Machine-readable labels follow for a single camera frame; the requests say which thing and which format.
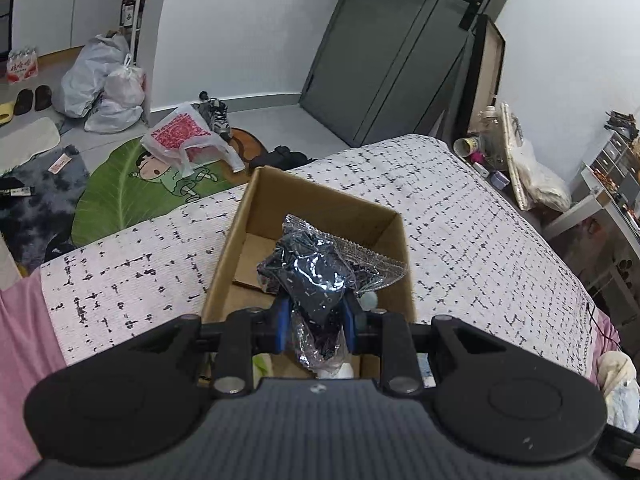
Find dark item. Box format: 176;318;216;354
257;214;407;374

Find brown cardboard box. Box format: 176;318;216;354
203;167;416;378

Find white soft cup object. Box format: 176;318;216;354
314;356;355;380

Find white black patterned blanket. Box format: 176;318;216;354
40;134;597;376

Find black bag on floor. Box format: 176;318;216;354
248;145;314;172

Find green leaf cartoon rug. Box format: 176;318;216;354
72;139;248;247

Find red printed plastic bag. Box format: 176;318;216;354
140;104;245;177

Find paper cup on floor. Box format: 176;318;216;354
452;136;482;158

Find black white sneakers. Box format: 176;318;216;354
196;91;232;142

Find cream tote bag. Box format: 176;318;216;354
499;103;572;212

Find pink bed sheet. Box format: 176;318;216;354
1;271;65;479

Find dark grey door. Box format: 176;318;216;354
299;0;506;146

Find white plastic garbage bag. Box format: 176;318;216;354
85;54;145;134

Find dark blue fluffy rug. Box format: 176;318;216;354
1;145;89;273

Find pastel tie-dye pillow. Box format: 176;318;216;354
597;351;639;434

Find white desk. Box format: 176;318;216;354
542;166;639;326

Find leaning framed board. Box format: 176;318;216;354
442;14;506;145

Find grey plastic garbage bag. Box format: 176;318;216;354
52;34;129;119

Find white floor mat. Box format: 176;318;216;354
0;117;61;176

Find desk drawer organizer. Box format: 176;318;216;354
590;132;639;209

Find black slippers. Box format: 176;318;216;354
13;84;52;116

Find yellow slippers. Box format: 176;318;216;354
0;101;14;126

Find water bottle pack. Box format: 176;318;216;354
6;47;39;84

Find grey white shelf cabinet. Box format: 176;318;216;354
1;0;122;55

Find black door handle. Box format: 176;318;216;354
459;0;485;32

